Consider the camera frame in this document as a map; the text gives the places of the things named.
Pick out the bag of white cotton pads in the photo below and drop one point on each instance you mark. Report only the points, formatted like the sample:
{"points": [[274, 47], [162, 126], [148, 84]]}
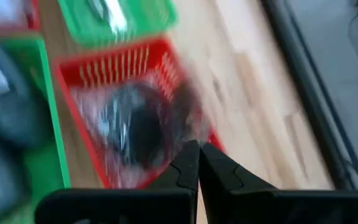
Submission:
{"points": [[2, 9]]}

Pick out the silver nail clipper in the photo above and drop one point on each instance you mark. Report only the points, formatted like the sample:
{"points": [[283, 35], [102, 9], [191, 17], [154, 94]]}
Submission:
{"points": [[115, 15]]}

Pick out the bag of black round discs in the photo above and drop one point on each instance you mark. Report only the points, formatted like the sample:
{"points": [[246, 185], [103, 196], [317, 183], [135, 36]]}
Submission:
{"points": [[141, 130]]}

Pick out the green plastic basket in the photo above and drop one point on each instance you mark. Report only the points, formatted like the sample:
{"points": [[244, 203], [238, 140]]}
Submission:
{"points": [[47, 109], [154, 18]]}

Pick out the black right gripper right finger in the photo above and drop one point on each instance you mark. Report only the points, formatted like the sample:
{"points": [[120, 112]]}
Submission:
{"points": [[219, 171]]}

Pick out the black aluminium table frame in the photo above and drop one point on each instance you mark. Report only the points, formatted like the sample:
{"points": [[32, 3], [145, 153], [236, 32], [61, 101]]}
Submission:
{"points": [[315, 109]]}

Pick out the black roll-on deodorant with barcode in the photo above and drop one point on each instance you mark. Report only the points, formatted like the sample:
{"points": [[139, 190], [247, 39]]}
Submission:
{"points": [[11, 118]]}

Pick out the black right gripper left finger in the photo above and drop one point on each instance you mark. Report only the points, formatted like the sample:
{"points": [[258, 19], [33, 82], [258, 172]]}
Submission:
{"points": [[185, 168]]}

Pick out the red plastic basket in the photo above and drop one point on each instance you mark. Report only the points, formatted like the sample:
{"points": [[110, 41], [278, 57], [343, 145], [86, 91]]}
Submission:
{"points": [[34, 15], [110, 62]]}

